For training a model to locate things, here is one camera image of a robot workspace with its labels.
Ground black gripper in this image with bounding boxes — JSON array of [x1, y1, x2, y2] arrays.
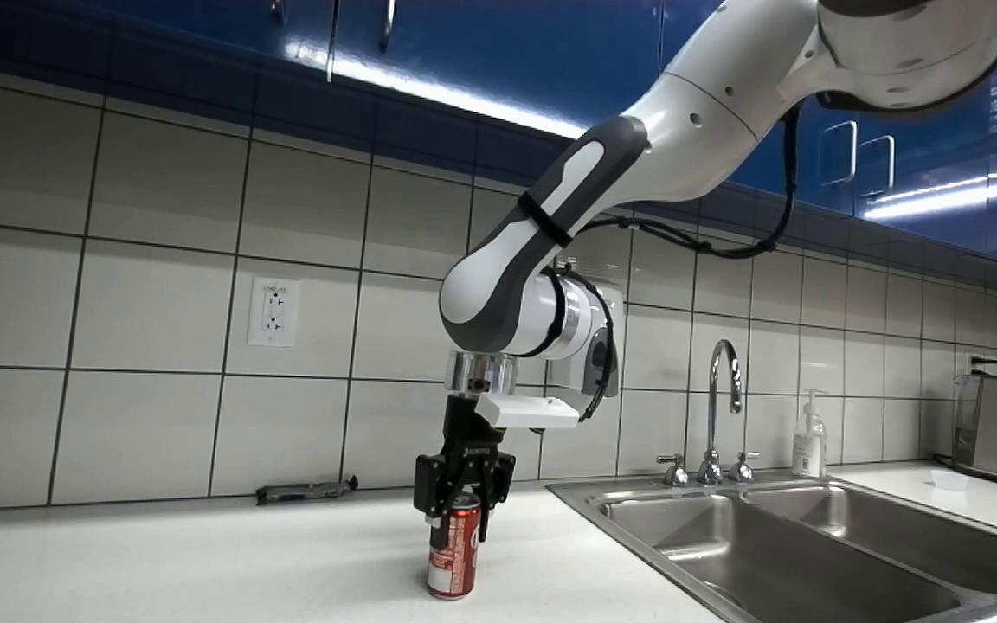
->
[[412, 393, 516, 551]]

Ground red soda can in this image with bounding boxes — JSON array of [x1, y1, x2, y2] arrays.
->
[[427, 496, 481, 597]]

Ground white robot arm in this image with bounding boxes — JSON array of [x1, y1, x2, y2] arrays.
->
[[441, 0, 997, 363]]

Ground stainless steel double sink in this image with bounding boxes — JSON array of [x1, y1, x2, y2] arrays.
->
[[554, 482, 997, 623]]

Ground chrome gooseneck faucet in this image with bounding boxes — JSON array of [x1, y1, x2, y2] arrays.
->
[[700, 340, 743, 483]]

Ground clear soap pump bottle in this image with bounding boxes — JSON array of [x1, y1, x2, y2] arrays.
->
[[793, 393, 828, 478]]

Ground blue upper cabinets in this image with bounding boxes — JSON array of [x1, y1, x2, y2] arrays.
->
[[0, 0, 997, 258]]

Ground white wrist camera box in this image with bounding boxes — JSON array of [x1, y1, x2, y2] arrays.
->
[[479, 393, 577, 430]]

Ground small dark object by wall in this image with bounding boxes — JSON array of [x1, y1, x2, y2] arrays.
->
[[256, 478, 359, 504]]

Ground left faucet handle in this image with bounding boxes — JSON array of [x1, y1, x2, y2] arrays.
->
[[656, 452, 692, 487]]

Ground faucet handle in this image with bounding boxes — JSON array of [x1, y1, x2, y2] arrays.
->
[[729, 451, 758, 482], [656, 452, 692, 487]]

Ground white wall outlet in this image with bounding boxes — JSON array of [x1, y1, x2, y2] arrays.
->
[[249, 277, 300, 347]]

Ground right faucet handle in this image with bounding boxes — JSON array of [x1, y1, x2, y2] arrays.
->
[[729, 451, 758, 482]]

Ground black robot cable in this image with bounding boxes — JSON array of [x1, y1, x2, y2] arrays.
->
[[546, 101, 805, 424]]

